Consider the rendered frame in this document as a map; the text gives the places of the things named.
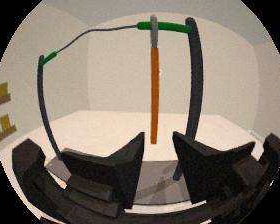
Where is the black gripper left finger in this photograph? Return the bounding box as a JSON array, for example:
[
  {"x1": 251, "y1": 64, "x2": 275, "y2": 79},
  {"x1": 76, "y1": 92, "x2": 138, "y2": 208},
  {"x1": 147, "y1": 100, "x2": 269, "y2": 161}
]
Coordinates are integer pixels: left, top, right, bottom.
[{"x1": 60, "y1": 131, "x2": 145, "y2": 210}]

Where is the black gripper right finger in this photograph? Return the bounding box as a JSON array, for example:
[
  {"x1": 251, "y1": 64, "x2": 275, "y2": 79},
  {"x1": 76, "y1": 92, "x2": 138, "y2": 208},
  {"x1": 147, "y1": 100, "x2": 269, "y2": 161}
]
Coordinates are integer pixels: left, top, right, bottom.
[{"x1": 172, "y1": 131, "x2": 256, "y2": 204}]

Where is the orange handle with grey loop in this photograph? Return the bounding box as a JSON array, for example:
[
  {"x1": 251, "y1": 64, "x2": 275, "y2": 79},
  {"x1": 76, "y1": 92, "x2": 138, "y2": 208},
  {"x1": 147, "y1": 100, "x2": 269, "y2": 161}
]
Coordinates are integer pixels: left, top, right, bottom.
[{"x1": 149, "y1": 14, "x2": 160, "y2": 144}]

